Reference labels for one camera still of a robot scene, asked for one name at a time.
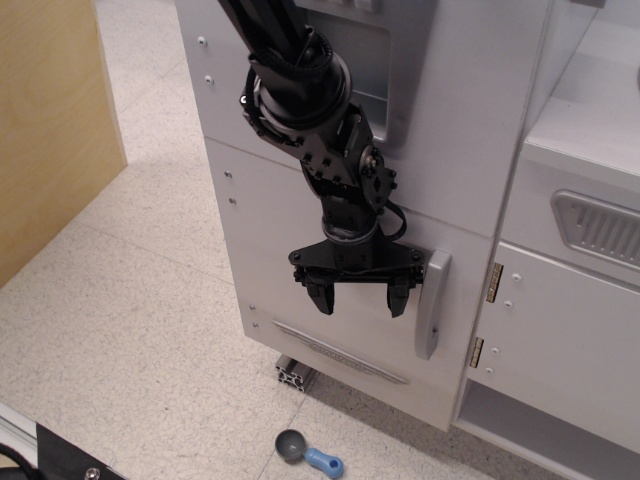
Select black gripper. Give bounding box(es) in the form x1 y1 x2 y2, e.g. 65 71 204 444
288 232 425 318

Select white low fridge door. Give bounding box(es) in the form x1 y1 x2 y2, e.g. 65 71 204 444
206 140 491 429

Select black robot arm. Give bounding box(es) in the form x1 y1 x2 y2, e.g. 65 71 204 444
221 1 425 317

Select white toy kitchen fridge cabinet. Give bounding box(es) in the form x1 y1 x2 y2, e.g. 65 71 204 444
172 0 556 434

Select aluminium extrusion foot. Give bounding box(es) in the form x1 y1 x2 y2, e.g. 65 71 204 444
275 354 319 394

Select lower oven door hinge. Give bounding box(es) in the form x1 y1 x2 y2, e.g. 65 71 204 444
469 337 484 368

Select oven door hinge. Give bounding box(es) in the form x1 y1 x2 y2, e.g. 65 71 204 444
469 337 484 368
485 262 504 303

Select upper oven door hinge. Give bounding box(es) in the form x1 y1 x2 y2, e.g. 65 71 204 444
485 262 504 303

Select grey blue toy scoop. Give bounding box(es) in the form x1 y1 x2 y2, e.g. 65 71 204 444
275 429 345 479

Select white oven cabinet door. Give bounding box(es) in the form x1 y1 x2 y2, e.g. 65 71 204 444
468 244 639 451

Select grey ice dispenser recess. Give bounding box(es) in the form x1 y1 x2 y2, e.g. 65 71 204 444
296 1 438 149

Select grey vent panel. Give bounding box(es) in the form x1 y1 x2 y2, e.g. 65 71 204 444
550 190 639 270

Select wooden panel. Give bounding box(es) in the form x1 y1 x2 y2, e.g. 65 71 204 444
1 1 127 284

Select grey fridge door handle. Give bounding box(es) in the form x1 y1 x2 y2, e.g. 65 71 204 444
414 249 452 360

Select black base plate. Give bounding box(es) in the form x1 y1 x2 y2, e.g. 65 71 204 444
0 424 126 480

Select aluminium rail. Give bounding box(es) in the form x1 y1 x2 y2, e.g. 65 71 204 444
0 402 38 467

